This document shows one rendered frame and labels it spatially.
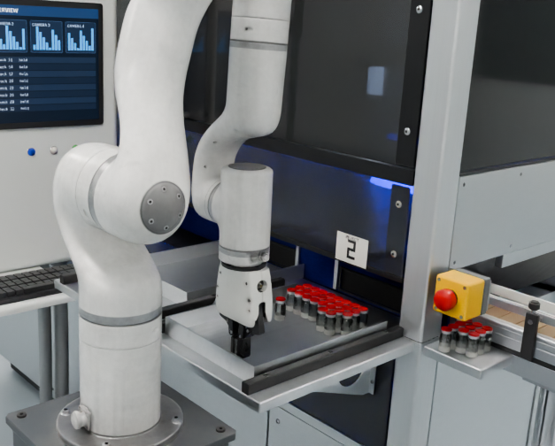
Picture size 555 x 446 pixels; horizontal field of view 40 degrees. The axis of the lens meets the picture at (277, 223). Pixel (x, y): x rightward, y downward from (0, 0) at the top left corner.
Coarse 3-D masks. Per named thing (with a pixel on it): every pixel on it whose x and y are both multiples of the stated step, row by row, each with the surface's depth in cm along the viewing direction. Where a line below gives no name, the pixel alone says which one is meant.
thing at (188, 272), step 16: (160, 256) 182; (176, 256) 185; (192, 256) 189; (208, 256) 191; (160, 272) 178; (176, 272) 179; (192, 272) 179; (208, 272) 180; (272, 272) 172; (288, 272) 176; (176, 288) 159; (192, 288) 168; (208, 288) 160
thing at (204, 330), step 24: (192, 312) 148; (216, 312) 152; (288, 312) 158; (192, 336) 138; (216, 336) 144; (264, 336) 146; (288, 336) 146; (312, 336) 147; (336, 336) 148; (360, 336) 143; (216, 360) 133; (240, 360) 128; (264, 360) 136; (288, 360) 131
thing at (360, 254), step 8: (336, 240) 159; (344, 240) 157; (352, 240) 156; (360, 240) 154; (336, 248) 159; (344, 248) 158; (352, 248) 156; (360, 248) 154; (336, 256) 160; (344, 256) 158; (352, 256) 156; (360, 256) 155; (352, 264) 157; (360, 264) 155
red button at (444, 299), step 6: (444, 288) 138; (438, 294) 137; (444, 294) 137; (450, 294) 137; (438, 300) 137; (444, 300) 136; (450, 300) 136; (456, 300) 137; (438, 306) 138; (444, 306) 137; (450, 306) 136
